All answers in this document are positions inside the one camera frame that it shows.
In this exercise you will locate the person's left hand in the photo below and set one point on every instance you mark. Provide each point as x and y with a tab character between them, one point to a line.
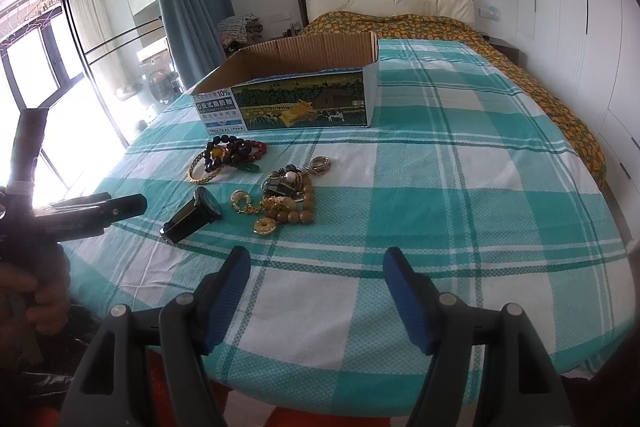
50	292

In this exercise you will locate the washing machine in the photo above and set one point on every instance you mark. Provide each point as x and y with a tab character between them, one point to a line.
160	87

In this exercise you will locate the yellow floral duvet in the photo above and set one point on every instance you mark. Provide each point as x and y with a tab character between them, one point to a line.
500	52

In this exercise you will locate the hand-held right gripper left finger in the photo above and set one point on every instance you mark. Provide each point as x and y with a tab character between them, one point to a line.
225	302

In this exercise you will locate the teal plaid bedsheet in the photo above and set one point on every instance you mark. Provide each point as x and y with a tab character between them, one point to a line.
400	187

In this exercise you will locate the green pendant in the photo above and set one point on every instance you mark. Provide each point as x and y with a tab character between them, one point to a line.
248	168

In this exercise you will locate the dark wooden nightstand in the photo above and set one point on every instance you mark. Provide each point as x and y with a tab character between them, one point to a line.
507	49

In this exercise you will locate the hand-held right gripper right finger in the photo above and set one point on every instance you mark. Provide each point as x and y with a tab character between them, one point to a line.
410	302

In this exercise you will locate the gold hoop earring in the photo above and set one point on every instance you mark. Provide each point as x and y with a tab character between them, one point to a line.
240	196

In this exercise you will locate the dark gold jewelry piece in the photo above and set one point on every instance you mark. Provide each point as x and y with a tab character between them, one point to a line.
280	184

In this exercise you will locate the white wardrobe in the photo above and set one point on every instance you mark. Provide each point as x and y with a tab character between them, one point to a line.
575	7

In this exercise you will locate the wall socket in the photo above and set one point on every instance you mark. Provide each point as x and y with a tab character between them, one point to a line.
490	13

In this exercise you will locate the printed cardboard box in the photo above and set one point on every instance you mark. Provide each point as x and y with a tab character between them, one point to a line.
300	107

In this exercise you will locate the glass sliding door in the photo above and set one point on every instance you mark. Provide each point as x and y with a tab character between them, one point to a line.
105	7

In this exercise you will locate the black watch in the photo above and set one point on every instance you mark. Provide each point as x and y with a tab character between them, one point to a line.
192	217

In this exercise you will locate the pile of clothes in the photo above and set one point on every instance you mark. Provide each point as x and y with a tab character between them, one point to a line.
237	32

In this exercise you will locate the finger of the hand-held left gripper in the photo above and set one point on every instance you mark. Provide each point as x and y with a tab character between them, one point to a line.
85	202
125	208

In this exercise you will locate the gold bangle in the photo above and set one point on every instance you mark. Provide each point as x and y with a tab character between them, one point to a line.
200	177

